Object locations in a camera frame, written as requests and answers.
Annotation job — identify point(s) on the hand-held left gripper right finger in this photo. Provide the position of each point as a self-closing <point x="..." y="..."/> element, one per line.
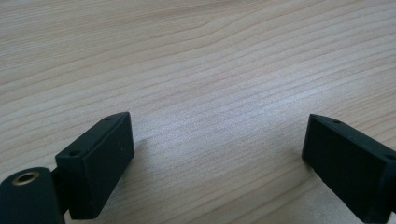
<point x="348" y="161"/>

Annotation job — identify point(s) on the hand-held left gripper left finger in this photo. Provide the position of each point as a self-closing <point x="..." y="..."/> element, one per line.
<point x="96" y="165"/>

